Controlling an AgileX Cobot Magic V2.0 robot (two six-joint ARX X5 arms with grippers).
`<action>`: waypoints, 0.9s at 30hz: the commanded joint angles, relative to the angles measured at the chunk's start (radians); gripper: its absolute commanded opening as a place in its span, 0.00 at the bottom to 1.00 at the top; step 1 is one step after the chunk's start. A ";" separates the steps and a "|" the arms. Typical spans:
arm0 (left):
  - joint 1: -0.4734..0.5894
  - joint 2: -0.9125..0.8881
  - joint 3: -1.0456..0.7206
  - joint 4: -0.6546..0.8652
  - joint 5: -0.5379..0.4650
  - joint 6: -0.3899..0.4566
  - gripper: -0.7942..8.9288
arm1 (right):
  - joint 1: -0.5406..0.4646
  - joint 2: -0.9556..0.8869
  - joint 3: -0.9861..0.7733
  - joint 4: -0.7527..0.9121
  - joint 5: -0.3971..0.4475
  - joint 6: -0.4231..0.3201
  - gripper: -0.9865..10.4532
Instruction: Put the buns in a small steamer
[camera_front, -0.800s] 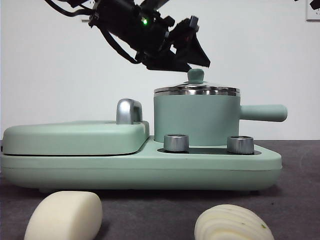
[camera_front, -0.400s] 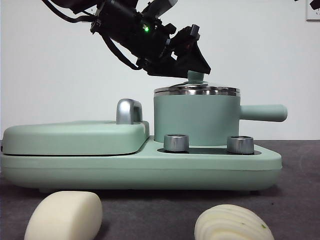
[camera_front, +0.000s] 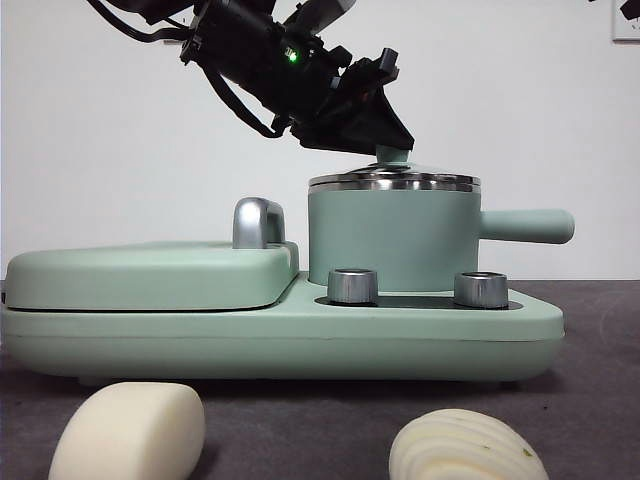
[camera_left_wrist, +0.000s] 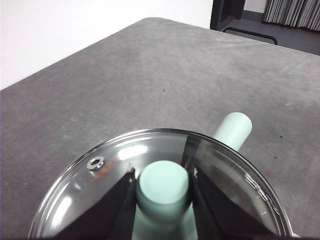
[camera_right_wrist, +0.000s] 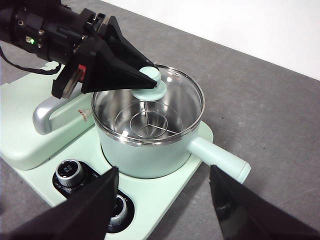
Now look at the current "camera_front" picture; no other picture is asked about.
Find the silver control knob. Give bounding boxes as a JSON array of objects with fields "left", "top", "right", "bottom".
[
  {"left": 453, "top": 271, "right": 510, "bottom": 308},
  {"left": 327, "top": 268, "right": 380, "bottom": 305}
]

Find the green griddle lid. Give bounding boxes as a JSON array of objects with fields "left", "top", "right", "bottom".
[{"left": 4, "top": 241, "right": 301, "bottom": 312}]

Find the green breakfast machine base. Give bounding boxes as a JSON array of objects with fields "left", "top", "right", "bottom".
[{"left": 0, "top": 272, "right": 566, "bottom": 390}]

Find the ridged white steamed bun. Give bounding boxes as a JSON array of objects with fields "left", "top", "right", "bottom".
[{"left": 388, "top": 408, "right": 551, "bottom": 480}]

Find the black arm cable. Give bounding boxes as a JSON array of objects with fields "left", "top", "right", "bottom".
[
  {"left": 202, "top": 64, "right": 289, "bottom": 140},
  {"left": 87, "top": 0, "right": 199, "bottom": 45}
]

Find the silver griddle lid handle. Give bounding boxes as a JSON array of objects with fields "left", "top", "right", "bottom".
[{"left": 232, "top": 197, "right": 287, "bottom": 250}]

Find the smooth white steamed bun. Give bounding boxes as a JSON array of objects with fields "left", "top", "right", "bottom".
[{"left": 48, "top": 382, "right": 207, "bottom": 480}]

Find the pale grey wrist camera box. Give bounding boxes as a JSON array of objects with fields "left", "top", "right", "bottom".
[{"left": 282, "top": 0, "right": 357, "bottom": 31}]

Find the white wall socket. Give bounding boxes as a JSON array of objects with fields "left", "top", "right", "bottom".
[{"left": 612, "top": 0, "right": 640, "bottom": 44}]

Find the green pot with handle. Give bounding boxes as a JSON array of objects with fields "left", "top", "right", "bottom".
[{"left": 305, "top": 180, "right": 576, "bottom": 295}]

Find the glass pot lid green knob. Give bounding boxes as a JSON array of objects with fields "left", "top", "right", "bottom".
[{"left": 307, "top": 144, "right": 481, "bottom": 187}]

